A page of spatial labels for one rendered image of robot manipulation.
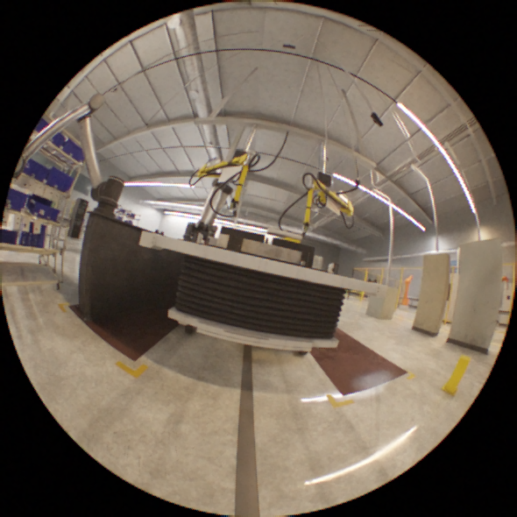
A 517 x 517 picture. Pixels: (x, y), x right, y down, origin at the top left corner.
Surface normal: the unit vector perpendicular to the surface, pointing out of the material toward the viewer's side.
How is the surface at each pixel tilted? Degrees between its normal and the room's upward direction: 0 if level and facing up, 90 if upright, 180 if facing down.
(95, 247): 90
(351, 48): 175
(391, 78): 175
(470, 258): 90
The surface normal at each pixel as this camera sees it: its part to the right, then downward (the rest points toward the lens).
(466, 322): -0.98, -0.22
